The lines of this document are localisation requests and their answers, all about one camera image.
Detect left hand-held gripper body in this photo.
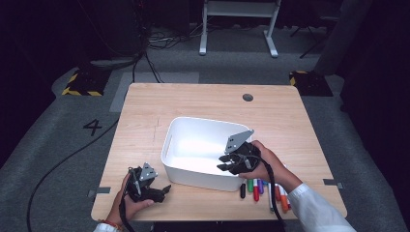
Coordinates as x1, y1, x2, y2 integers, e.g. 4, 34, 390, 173
124, 161, 160, 203

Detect grey curtain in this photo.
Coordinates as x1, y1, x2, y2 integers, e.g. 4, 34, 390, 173
313, 0, 375, 76

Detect white plastic storage bin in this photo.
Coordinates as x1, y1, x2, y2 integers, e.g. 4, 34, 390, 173
160, 116, 254, 192

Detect right hand-held gripper cable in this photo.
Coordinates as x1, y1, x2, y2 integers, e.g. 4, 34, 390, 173
245, 154, 288, 228

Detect black stand legs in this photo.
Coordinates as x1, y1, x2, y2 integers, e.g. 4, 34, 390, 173
289, 14, 342, 60

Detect grey tape piece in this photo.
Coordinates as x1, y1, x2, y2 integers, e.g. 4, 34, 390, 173
87, 187, 111, 198
322, 178, 344, 189

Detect orange bracelet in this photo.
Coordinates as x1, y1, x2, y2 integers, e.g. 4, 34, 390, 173
98, 218, 124, 232

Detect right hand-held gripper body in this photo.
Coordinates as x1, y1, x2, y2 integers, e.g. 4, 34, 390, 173
223, 129, 262, 176

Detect pile of coloured markers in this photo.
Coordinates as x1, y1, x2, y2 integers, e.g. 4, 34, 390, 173
240, 178, 293, 215

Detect person's right hand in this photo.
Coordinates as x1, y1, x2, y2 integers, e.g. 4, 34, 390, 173
239, 140, 303, 193

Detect long black floor cable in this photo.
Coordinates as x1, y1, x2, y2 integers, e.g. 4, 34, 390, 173
26, 118, 120, 232

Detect bundle of floor cables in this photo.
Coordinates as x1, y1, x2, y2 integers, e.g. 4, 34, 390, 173
146, 28, 207, 51

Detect yellow black striped base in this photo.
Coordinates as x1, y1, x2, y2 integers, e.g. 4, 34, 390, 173
288, 70, 334, 98
61, 66, 112, 97

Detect red marker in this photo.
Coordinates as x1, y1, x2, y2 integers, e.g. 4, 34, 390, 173
252, 178, 260, 202

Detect left hand-held gripper cable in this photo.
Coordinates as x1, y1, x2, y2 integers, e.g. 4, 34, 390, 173
118, 189, 137, 232

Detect hand-held gripper cable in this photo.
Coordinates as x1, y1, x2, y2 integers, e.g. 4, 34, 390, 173
118, 189, 137, 232
245, 154, 288, 228

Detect white desk frame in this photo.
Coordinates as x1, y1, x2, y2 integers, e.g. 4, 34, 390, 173
198, 0, 282, 59

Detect person's left hand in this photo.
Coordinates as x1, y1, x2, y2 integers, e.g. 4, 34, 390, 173
107, 173, 155, 226

